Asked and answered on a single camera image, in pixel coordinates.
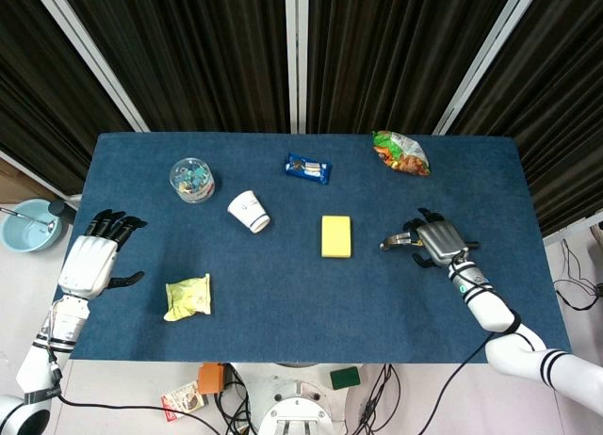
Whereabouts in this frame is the black cable bundle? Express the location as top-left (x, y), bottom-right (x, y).
top-left (551, 239), bottom-right (603, 312)

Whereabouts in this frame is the yellow sponge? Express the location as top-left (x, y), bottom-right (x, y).
top-left (321, 214), bottom-right (353, 259)

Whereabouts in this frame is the yellow green snack packet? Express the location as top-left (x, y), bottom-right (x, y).
top-left (163, 273), bottom-right (213, 322)

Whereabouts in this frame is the light blue bowl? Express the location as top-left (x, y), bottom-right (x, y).
top-left (0, 199), bottom-right (66, 253)

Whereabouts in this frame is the clear jar of clips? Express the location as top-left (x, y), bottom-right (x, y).
top-left (169, 157), bottom-right (217, 203)

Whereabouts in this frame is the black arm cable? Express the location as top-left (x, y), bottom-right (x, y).
top-left (390, 340), bottom-right (491, 435)

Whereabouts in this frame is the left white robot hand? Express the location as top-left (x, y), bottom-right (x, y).
top-left (57, 209), bottom-right (146, 299)

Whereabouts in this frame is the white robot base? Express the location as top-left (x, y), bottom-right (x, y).
top-left (230, 362), bottom-right (373, 435)

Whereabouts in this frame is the metal ladle with black handle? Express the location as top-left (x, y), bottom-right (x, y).
top-left (0, 201), bottom-right (76, 233)

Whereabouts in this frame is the white paper cup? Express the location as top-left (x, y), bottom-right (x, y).
top-left (227, 190), bottom-right (271, 234)

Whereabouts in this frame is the orange box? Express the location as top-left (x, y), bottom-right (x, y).
top-left (197, 362), bottom-right (227, 395)

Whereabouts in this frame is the green orange snack bag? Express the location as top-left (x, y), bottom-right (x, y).
top-left (370, 129), bottom-right (432, 178)

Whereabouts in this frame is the red white snack packet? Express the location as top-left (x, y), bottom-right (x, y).
top-left (160, 380), bottom-right (204, 423)

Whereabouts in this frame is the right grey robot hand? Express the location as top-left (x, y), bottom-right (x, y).
top-left (402, 207), bottom-right (472, 270)

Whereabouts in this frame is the dark green rectangular block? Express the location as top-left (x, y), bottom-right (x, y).
top-left (330, 366), bottom-right (363, 391)

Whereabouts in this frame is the blue cookie packet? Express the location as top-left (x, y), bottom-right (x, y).
top-left (284, 153), bottom-right (333, 186)

